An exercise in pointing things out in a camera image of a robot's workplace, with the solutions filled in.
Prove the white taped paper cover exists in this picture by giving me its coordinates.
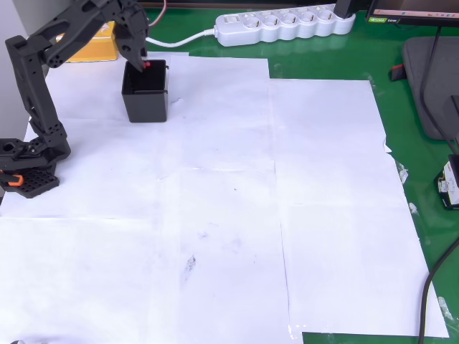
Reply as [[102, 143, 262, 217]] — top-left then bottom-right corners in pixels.
[[0, 49, 450, 344]]

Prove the orange clamp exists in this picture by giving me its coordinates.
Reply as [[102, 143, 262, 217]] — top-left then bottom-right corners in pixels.
[[0, 171, 24, 188]]

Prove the yellow cardboard box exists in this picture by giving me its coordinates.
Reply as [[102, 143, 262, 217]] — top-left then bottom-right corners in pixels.
[[55, 20, 121, 64]]

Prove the black power plug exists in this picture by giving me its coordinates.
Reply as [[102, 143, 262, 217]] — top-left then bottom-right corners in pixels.
[[333, 0, 359, 19]]

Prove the black computer monitor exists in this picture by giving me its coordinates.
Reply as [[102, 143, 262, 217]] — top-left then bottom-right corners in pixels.
[[364, 0, 459, 27]]

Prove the black square cup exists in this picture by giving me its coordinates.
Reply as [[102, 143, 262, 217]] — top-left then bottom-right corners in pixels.
[[120, 59, 170, 124]]

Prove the black red small tag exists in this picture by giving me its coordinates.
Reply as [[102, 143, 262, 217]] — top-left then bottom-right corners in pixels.
[[389, 63, 407, 82]]

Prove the white power cable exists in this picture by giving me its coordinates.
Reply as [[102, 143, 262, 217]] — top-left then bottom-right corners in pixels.
[[145, 27, 218, 48]]

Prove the grey laptop sleeve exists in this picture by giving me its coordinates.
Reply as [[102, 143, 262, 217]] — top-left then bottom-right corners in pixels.
[[401, 35, 459, 141]]

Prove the small white black device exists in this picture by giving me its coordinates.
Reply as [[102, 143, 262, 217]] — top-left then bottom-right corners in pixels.
[[434, 154, 459, 211]]

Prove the red servo cable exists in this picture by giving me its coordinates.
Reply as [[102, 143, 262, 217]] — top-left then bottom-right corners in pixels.
[[146, 0, 169, 29]]

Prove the white power strip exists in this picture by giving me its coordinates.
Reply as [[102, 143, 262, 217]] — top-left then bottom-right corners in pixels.
[[214, 4, 356, 47]]

